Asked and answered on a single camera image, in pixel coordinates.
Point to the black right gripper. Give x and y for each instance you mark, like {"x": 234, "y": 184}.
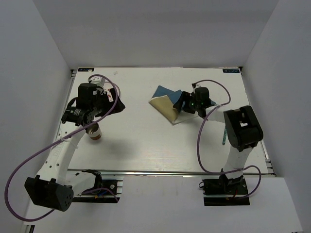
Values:
{"x": 186, "y": 97}

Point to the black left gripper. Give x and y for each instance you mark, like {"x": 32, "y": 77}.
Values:
{"x": 118, "y": 107}

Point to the blue tan white placemat cloth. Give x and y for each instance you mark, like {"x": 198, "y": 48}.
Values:
{"x": 163, "y": 100}

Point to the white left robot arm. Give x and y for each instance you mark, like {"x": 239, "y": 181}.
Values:
{"x": 50, "y": 187}

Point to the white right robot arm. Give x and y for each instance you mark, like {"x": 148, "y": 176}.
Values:
{"x": 242, "y": 127}

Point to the white plate with red print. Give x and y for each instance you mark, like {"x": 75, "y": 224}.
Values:
{"x": 111, "y": 91}

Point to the white brown metal cup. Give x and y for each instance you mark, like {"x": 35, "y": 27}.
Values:
{"x": 94, "y": 132}

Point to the blue label sticker left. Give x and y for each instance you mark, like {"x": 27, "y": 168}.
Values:
{"x": 85, "y": 69}

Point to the blue label sticker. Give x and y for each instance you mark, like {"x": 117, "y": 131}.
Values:
{"x": 85, "y": 69}
{"x": 231, "y": 71}

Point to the blue label sticker right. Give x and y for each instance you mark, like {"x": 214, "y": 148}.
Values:
{"x": 231, "y": 71}

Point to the teal handled knife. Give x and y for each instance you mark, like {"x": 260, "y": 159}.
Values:
{"x": 224, "y": 137}

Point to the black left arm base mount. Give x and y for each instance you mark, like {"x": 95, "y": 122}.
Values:
{"x": 101, "y": 188}

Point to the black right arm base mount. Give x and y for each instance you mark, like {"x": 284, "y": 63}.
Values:
{"x": 225, "y": 192}

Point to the aluminium table frame rail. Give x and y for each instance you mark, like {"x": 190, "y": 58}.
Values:
{"x": 141, "y": 139}

